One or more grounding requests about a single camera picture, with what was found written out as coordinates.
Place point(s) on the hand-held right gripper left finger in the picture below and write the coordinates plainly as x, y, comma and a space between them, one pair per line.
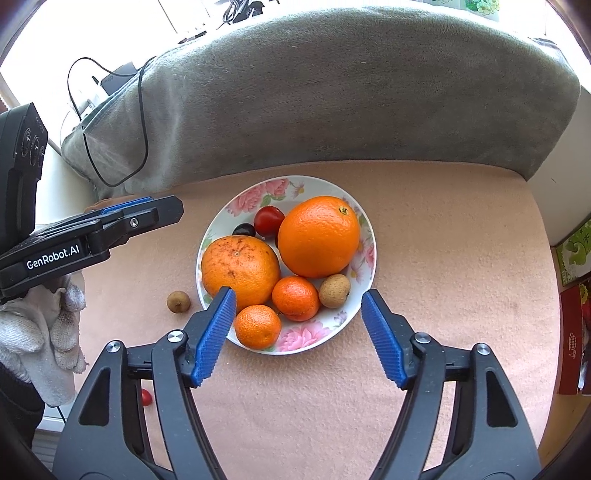
214, 337

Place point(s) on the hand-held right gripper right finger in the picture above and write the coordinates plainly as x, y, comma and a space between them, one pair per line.
381, 339

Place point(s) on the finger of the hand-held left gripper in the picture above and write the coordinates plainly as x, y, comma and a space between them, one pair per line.
147, 221
129, 205

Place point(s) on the small mandarin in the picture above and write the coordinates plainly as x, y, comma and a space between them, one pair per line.
295, 297
257, 326

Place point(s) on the brown longan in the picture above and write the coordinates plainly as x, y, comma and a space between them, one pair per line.
178, 302
334, 290

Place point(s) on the floral white plate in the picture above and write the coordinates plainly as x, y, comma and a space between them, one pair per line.
249, 198

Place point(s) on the large smooth orange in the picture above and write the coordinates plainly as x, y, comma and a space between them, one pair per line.
318, 237

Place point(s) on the red cherry tomato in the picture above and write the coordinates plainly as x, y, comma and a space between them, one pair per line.
269, 220

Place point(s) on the person's left forearm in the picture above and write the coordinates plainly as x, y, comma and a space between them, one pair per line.
16, 401

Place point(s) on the person's left hand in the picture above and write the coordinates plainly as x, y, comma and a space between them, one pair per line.
41, 337

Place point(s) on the blotchy large orange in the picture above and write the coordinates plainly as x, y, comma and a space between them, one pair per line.
240, 272

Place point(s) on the tiny red tomato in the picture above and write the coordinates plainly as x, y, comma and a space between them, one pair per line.
146, 398

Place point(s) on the white power strip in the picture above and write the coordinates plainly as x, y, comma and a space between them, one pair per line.
90, 102

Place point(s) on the black power adapter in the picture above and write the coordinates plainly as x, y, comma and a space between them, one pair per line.
121, 74

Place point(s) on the red box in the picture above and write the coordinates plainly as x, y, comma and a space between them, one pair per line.
572, 341

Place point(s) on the green printed box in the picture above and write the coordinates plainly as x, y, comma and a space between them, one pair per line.
575, 254

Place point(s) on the grey plush blanket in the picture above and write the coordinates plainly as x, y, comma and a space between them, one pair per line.
346, 92

